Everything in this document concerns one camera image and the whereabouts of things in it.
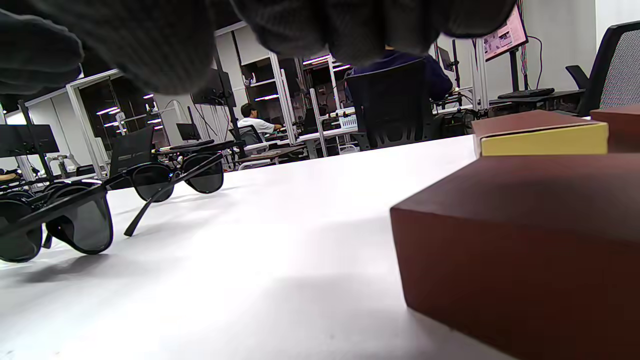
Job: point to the black sunglasses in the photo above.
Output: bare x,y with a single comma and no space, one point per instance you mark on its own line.
152,182
82,227

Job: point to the black computer desk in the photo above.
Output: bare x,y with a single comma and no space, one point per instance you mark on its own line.
545,99

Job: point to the computer monitor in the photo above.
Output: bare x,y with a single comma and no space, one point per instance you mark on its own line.
505,37

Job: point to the person's right hand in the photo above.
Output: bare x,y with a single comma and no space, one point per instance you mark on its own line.
150,40

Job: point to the black keyboard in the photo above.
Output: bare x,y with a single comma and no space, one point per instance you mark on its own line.
525,93

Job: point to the black office chair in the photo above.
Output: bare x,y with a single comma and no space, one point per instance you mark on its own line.
390,110

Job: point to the brown side table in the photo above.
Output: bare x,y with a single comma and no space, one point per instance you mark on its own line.
272,154

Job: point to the black mesh armchair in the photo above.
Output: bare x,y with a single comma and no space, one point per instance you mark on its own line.
620,70

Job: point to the brown storage box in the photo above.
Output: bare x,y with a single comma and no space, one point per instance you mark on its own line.
620,127
530,125
525,250

